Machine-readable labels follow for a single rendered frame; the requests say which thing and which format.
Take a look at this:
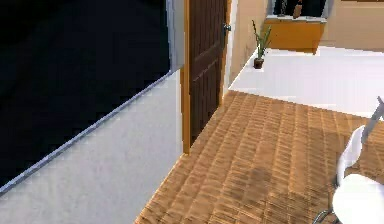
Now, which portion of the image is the dark brown room door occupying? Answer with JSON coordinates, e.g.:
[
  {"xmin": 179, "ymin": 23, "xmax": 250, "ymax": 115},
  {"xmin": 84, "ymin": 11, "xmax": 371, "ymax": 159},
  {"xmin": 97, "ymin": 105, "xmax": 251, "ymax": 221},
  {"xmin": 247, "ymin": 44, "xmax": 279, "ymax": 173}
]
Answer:
[{"xmin": 180, "ymin": 0, "xmax": 232, "ymax": 155}]

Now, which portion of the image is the green potted house plant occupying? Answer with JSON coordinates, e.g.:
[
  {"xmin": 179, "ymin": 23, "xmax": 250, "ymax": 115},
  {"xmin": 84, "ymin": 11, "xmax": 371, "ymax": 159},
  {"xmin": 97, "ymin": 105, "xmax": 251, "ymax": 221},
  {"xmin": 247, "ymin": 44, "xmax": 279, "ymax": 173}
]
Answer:
[{"xmin": 251, "ymin": 19, "xmax": 273, "ymax": 70}]

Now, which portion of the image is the orange wooden cabinet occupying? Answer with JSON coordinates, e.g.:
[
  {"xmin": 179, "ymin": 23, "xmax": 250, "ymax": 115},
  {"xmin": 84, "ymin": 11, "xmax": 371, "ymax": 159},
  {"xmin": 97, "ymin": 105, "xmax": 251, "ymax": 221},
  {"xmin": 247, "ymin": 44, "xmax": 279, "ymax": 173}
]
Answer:
[{"xmin": 262, "ymin": 14, "xmax": 328, "ymax": 55}]

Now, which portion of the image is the brown bottle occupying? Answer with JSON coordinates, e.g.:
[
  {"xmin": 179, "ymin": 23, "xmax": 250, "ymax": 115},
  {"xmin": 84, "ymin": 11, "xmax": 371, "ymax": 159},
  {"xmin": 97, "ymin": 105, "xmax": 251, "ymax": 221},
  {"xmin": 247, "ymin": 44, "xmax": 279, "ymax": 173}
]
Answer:
[{"xmin": 292, "ymin": 2, "xmax": 303, "ymax": 20}]

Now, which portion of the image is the grey table leg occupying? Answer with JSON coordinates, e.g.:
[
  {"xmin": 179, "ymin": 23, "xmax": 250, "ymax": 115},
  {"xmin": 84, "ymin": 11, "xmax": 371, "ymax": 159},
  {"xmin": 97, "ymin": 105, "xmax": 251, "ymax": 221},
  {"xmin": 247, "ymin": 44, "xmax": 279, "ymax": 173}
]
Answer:
[{"xmin": 361, "ymin": 95, "xmax": 384, "ymax": 145}]

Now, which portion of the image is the dark window with grey frame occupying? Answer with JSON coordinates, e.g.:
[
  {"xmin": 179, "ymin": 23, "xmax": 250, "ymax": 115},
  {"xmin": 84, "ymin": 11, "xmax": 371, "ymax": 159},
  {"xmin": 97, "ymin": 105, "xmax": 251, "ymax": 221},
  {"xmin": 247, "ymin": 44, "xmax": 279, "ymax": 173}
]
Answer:
[{"xmin": 0, "ymin": 0, "xmax": 185, "ymax": 196}]

